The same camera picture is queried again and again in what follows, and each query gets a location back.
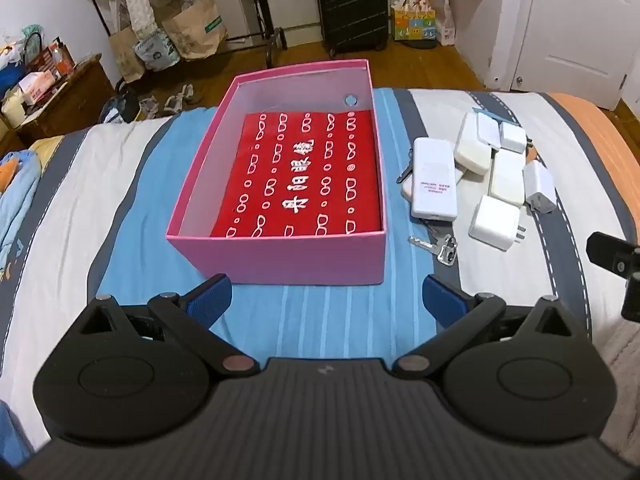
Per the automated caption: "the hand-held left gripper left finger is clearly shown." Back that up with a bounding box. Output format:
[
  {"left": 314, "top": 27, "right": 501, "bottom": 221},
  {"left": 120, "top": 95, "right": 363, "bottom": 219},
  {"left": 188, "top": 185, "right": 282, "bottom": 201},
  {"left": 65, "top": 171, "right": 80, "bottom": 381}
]
[{"left": 65, "top": 272, "right": 261, "bottom": 379}]

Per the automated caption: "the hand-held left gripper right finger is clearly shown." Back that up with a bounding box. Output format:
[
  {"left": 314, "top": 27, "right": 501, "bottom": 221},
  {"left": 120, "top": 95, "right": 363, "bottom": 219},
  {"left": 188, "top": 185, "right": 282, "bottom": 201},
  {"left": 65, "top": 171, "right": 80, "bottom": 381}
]
[{"left": 392, "top": 274, "right": 591, "bottom": 381}]

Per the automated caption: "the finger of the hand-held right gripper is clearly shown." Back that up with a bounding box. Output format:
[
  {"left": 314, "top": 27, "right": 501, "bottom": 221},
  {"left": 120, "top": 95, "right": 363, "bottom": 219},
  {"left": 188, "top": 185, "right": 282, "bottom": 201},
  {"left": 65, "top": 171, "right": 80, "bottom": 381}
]
[{"left": 586, "top": 231, "right": 640, "bottom": 322}]

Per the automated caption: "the pink cardboard box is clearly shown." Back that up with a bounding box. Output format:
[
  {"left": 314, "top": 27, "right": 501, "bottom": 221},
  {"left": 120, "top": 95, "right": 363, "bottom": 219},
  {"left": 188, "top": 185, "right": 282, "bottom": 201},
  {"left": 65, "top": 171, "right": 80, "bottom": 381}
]
[{"left": 166, "top": 59, "right": 388, "bottom": 286}]

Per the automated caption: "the white charger with prongs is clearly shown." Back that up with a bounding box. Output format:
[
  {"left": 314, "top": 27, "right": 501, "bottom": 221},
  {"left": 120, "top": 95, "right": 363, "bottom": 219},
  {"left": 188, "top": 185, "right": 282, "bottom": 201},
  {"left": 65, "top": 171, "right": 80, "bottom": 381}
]
[{"left": 468, "top": 195, "right": 528, "bottom": 253}]

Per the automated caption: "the white power bank red label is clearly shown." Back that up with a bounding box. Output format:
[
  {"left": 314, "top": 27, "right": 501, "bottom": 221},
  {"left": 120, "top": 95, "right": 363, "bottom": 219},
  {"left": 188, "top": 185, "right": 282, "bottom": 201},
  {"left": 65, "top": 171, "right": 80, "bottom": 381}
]
[{"left": 410, "top": 137, "right": 460, "bottom": 221}]

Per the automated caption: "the silver key bunch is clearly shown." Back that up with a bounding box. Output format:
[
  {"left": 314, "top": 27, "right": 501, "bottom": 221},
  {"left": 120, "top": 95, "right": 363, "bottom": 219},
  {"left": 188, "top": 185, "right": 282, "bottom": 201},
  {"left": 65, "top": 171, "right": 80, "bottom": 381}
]
[{"left": 407, "top": 222, "right": 459, "bottom": 266}]

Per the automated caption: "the white grey charger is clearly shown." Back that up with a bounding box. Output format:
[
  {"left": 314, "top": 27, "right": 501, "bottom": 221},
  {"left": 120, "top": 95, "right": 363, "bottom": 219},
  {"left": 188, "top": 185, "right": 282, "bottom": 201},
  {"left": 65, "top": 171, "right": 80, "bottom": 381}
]
[{"left": 522, "top": 160, "right": 557, "bottom": 213}]

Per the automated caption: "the striped bed sheet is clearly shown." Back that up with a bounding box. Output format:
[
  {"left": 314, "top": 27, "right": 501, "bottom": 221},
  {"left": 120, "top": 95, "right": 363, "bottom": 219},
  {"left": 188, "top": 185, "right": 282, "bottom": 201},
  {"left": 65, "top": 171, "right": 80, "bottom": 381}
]
[{"left": 0, "top": 87, "right": 640, "bottom": 461}]

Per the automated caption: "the person's grey clothing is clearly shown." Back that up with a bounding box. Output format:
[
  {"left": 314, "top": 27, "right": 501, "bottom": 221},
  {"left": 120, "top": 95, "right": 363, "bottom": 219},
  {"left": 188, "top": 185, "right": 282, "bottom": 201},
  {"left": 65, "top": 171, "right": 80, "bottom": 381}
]
[{"left": 602, "top": 317, "right": 640, "bottom": 413}]

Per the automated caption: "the plain white power bank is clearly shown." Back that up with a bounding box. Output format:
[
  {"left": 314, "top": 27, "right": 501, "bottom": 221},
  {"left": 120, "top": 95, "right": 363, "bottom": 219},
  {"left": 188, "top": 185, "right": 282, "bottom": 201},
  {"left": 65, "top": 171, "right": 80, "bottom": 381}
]
[{"left": 401, "top": 167, "right": 466, "bottom": 208}]

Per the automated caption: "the long cream power adapter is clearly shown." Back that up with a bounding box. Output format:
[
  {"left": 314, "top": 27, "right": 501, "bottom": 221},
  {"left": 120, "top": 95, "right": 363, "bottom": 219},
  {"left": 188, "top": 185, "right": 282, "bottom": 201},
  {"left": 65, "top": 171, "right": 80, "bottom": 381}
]
[{"left": 489, "top": 150, "right": 527, "bottom": 207}]

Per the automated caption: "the red printed cloth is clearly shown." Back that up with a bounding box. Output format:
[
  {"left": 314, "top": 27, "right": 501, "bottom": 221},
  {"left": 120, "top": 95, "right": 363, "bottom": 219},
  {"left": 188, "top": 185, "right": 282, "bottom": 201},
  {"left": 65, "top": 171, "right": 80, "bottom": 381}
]
[{"left": 210, "top": 109, "right": 383, "bottom": 240}]

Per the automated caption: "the white cube charger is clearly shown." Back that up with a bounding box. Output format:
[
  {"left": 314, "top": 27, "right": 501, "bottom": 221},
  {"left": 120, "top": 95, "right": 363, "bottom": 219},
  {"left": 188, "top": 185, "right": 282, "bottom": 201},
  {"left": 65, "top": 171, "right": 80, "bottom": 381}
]
[{"left": 499, "top": 122, "right": 528, "bottom": 153}]

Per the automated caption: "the light blue card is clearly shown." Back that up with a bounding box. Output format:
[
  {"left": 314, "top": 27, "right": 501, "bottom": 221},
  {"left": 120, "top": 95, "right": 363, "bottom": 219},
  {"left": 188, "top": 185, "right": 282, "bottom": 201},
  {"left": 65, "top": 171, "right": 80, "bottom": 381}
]
[{"left": 472, "top": 105, "right": 521, "bottom": 128}]

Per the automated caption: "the small white square charger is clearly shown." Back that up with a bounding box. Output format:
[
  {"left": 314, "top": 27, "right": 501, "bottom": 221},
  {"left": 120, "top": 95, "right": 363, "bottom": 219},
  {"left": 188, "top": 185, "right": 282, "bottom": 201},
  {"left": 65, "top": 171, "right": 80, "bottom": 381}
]
[{"left": 477, "top": 112, "right": 501, "bottom": 150}]

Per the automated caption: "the grey sneaker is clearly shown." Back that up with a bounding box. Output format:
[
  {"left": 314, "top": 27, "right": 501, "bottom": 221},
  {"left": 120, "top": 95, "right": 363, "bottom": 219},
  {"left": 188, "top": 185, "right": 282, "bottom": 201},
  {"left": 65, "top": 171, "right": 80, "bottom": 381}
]
[
  {"left": 165, "top": 82, "right": 197, "bottom": 115},
  {"left": 139, "top": 95, "right": 166, "bottom": 118}
]

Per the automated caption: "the black yellow bag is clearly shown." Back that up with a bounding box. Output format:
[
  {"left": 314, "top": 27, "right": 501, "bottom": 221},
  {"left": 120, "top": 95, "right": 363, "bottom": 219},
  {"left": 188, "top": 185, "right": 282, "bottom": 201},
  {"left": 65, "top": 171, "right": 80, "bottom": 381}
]
[{"left": 99, "top": 85, "right": 142, "bottom": 125}]

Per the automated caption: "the light blue duck plush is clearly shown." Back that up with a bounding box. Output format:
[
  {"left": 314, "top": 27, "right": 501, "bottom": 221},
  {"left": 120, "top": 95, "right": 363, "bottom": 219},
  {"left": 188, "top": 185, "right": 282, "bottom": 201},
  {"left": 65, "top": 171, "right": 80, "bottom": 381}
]
[{"left": 0, "top": 150, "right": 42, "bottom": 281}]

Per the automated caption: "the white door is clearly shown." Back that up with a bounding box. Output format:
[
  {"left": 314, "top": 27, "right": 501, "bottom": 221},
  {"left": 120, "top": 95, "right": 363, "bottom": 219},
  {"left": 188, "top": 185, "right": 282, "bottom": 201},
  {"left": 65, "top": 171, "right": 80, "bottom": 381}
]
[{"left": 486, "top": 0, "right": 637, "bottom": 111}]

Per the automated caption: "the wooden nightstand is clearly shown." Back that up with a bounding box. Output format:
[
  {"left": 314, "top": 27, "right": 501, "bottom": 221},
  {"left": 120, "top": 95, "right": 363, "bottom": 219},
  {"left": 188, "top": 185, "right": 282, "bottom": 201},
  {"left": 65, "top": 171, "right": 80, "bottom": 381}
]
[{"left": 0, "top": 54, "right": 117, "bottom": 157}]

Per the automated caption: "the blue white printed bag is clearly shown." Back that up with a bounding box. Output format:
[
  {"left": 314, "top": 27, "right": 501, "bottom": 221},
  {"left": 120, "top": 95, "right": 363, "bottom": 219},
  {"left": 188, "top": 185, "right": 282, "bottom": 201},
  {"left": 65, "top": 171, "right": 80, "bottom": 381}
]
[{"left": 132, "top": 30, "right": 181, "bottom": 72}]

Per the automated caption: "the narrow brown paper bag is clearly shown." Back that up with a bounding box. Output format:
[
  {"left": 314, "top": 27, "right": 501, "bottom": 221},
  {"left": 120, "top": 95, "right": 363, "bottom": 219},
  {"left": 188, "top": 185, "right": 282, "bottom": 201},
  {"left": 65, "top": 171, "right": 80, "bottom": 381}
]
[{"left": 107, "top": 25, "right": 147, "bottom": 84}]

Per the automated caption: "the black clothes rack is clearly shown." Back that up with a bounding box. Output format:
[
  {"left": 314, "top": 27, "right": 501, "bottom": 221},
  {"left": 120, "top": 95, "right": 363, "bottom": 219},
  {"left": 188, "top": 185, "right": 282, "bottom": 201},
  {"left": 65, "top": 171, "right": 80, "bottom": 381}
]
[{"left": 82, "top": 0, "right": 287, "bottom": 70}]

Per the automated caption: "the large brown paper bag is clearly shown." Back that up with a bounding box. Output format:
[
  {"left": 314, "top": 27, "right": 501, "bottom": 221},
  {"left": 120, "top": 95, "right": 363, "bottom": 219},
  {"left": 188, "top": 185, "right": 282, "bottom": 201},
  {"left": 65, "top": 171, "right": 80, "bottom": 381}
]
[{"left": 164, "top": 0, "right": 229, "bottom": 62}]

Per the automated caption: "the white red tissue box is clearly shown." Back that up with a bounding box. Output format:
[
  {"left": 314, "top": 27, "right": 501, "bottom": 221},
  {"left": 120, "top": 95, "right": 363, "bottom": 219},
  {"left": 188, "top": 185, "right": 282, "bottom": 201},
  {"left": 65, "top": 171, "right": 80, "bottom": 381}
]
[{"left": 19, "top": 72, "right": 57, "bottom": 106}]

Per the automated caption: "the white plastic bag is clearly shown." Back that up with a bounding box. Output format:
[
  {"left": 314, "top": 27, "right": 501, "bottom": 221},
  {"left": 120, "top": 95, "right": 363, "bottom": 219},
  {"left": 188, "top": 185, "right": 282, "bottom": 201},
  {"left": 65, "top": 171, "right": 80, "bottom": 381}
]
[{"left": 436, "top": 0, "right": 457, "bottom": 47}]

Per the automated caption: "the colourful gift bag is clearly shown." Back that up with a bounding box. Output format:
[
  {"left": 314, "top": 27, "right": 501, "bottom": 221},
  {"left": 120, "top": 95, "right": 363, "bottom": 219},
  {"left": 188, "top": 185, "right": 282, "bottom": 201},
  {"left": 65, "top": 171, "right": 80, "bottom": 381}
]
[{"left": 391, "top": 0, "right": 438, "bottom": 43}]

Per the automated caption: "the black suitcase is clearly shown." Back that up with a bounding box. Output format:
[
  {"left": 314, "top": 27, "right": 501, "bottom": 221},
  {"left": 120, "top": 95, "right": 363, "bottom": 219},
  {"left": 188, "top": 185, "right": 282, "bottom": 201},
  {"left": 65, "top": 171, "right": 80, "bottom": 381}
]
[{"left": 313, "top": 0, "right": 390, "bottom": 58}]

